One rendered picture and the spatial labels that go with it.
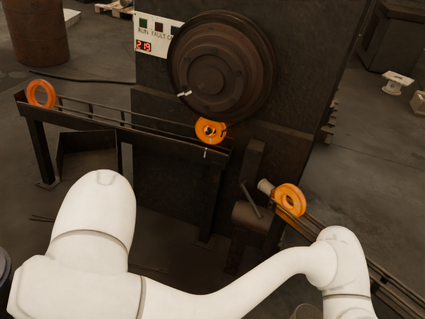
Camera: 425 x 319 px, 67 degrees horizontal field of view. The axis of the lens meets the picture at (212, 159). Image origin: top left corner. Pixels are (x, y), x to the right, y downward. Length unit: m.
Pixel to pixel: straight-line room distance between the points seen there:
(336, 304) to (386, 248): 1.79
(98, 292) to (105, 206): 0.15
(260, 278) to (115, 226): 0.29
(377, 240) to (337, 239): 1.77
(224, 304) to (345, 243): 0.33
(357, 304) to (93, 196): 0.57
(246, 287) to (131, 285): 0.22
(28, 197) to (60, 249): 1.93
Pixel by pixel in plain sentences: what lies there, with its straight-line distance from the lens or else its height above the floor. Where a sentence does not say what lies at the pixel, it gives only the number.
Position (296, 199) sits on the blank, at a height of 0.75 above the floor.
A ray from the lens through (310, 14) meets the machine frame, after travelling 1.43.
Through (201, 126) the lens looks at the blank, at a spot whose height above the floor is 0.82.
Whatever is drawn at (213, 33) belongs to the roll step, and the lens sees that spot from 1.33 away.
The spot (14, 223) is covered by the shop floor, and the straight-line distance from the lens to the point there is 2.34.
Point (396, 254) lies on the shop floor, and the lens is 2.57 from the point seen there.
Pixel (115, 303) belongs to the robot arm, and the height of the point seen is 1.20.
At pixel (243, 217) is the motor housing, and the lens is 1.60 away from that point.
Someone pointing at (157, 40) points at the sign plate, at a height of 1.14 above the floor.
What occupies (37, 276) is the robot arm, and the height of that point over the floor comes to 1.23.
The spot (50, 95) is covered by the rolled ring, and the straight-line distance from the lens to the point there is 2.08.
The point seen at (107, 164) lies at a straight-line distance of 1.66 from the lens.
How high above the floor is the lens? 1.67
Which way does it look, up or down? 38 degrees down
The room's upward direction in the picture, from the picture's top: 9 degrees clockwise
